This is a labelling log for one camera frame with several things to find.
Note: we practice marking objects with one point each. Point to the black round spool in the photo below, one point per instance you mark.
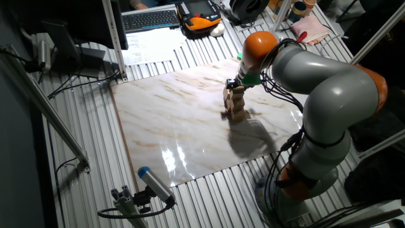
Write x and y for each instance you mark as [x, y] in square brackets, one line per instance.
[250, 9]

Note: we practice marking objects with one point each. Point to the printed paper sheets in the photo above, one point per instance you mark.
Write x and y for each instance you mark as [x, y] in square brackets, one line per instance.
[152, 47]

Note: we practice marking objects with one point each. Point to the orange black teach pendant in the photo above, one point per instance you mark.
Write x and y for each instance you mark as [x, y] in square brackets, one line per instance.
[199, 22]

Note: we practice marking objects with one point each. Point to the round cardboard cup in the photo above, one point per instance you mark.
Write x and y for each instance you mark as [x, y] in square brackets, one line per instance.
[309, 3]
[296, 12]

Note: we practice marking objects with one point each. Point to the black computer monitor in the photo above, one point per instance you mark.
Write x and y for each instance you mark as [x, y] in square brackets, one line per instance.
[63, 19]

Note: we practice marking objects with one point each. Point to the marble pattern board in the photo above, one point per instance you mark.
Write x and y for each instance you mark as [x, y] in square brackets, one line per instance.
[152, 136]

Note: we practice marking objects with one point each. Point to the person at keyboard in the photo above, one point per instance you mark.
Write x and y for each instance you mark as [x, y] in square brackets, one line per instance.
[139, 4]

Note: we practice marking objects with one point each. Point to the silver cylinder device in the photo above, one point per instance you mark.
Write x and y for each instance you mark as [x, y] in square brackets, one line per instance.
[44, 55]

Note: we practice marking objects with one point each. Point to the silver camera blue end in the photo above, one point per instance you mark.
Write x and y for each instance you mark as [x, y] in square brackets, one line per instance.
[155, 183]

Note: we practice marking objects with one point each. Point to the slanted aluminium frame beam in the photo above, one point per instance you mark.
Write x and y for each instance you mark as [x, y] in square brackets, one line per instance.
[383, 144]
[47, 107]
[376, 36]

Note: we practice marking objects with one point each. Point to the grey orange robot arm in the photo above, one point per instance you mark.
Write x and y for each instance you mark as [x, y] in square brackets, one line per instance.
[332, 95]

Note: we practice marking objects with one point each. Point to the black keyboard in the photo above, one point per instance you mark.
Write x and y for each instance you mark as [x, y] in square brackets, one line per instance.
[150, 20]

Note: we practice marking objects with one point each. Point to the aluminium frame post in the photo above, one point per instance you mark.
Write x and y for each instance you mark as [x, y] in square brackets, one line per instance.
[280, 16]
[114, 38]

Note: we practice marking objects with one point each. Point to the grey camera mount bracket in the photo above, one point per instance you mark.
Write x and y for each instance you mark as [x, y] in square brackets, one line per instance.
[126, 206]

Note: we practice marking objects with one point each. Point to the person in black jacket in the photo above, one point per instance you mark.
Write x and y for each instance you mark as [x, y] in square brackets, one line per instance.
[373, 25]

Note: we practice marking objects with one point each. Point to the pink folded cloth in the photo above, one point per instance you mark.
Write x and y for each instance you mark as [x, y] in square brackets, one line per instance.
[308, 28]

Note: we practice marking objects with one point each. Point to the white computer mouse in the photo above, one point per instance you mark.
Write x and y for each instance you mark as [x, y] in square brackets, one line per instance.
[217, 30]

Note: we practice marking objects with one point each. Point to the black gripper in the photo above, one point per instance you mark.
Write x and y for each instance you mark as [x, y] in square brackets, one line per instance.
[238, 81]

